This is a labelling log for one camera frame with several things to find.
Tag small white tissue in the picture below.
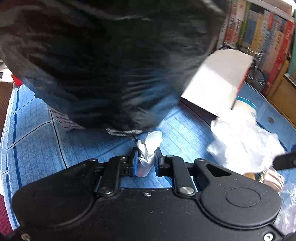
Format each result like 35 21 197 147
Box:
137 131 163 178

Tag white torn cardboard box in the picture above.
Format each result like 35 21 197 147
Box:
181 49 253 116

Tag row of upright books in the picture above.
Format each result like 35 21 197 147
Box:
216 1 295 95

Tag silver coin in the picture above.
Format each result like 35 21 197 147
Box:
268 117 274 123

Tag clear plastic wrapper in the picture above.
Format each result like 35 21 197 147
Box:
275 182 296 235

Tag wooden desk shelf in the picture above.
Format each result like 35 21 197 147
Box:
267 60 296 128

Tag blue checkered tablecloth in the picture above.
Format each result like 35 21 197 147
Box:
0 81 296 229

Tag miniature black bicycle model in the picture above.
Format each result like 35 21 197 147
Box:
218 43 266 92

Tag black trash bag bin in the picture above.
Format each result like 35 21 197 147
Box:
1 1 230 136

